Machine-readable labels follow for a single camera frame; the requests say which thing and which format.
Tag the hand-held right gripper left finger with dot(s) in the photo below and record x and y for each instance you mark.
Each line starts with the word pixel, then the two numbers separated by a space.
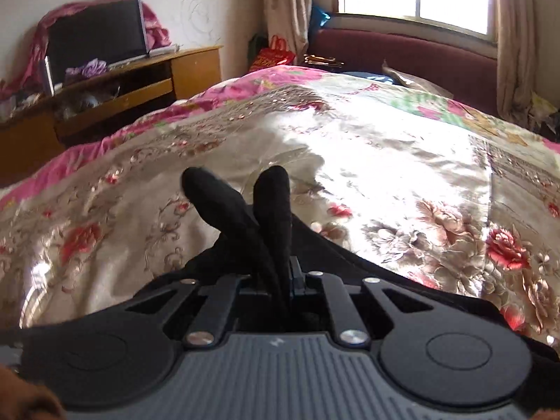
pixel 227 288

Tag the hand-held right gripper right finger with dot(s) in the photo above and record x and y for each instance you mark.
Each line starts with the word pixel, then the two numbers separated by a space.
pixel 298 278

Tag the black pants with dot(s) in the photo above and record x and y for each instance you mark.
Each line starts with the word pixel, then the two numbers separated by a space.
pixel 271 210

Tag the floral satin bedspread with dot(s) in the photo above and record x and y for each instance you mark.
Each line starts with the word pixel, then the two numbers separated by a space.
pixel 372 162

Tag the brown handbag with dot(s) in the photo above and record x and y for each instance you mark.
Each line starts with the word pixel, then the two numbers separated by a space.
pixel 321 60

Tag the wooden tv cabinet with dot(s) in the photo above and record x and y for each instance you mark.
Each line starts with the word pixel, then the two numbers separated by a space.
pixel 197 70

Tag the red gift bag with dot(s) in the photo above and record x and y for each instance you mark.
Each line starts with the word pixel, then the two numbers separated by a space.
pixel 273 57

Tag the pillow at headboard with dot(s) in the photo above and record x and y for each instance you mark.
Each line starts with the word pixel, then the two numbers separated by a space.
pixel 415 81

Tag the green bag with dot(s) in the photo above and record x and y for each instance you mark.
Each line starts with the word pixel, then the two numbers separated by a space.
pixel 256 43

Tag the maroon upholstered sofa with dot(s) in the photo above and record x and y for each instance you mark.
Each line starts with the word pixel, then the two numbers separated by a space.
pixel 393 57

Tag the purple cloth bundle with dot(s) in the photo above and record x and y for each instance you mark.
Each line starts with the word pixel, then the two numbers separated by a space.
pixel 89 69

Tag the blue plastic bag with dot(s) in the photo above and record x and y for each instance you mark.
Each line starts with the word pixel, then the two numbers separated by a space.
pixel 319 17

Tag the pink floral cloth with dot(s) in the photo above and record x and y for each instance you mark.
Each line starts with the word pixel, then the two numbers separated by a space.
pixel 155 26

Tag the beige patterned curtain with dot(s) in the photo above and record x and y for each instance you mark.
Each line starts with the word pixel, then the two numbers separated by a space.
pixel 293 4
pixel 516 30

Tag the flat screen television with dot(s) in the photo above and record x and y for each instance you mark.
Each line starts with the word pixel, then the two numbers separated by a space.
pixel 96 39

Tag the pile of dark clothes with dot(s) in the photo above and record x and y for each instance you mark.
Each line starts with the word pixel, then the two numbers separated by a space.
pixel 553 127

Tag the pale yellow cloth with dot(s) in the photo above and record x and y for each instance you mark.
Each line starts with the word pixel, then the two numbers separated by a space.
pixel 540 105

